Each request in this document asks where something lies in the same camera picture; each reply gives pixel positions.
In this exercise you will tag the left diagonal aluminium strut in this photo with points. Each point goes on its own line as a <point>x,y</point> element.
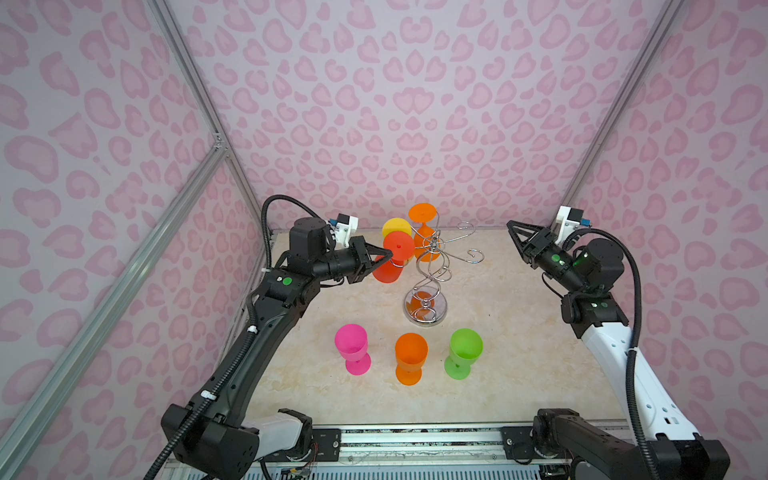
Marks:
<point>38,414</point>

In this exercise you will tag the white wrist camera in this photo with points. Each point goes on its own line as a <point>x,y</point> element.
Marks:
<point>567,220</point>
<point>343,229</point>

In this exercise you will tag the orange wine glass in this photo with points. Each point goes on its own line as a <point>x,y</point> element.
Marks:
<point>411,351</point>
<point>422,214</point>

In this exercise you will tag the chrome wire glass rack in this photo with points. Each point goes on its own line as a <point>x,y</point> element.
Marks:
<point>425,304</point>

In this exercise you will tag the red wine glass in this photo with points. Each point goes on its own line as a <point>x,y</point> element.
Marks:
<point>402,247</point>

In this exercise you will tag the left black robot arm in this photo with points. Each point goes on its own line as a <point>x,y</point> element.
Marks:
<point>274,309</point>

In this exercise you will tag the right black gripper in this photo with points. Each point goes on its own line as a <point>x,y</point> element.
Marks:
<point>532,254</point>

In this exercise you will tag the right corner aluminium post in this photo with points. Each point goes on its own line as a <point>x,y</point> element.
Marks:
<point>638,48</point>

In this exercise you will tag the yellow wine glass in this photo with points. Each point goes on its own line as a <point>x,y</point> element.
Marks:
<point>396,225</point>

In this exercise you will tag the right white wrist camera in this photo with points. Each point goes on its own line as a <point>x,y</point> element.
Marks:
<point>567,220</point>

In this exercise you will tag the pink wine glass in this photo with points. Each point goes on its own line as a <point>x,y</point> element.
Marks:
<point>351,341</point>

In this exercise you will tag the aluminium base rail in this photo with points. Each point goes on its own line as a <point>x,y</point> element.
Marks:
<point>420,447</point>

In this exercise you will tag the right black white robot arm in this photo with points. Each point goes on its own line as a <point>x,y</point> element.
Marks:
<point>603,306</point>

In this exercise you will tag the left corner aluminium post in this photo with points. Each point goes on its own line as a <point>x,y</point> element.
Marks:
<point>173,34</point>

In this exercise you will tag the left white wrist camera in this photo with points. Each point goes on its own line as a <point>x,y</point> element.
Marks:
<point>343,229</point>

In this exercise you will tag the green wine glass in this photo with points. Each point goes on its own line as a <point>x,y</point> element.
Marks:
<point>466,346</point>

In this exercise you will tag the corner aluminium post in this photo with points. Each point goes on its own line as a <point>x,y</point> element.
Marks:
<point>173,34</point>
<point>638,48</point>

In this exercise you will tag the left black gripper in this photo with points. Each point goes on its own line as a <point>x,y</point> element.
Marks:
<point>360,251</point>

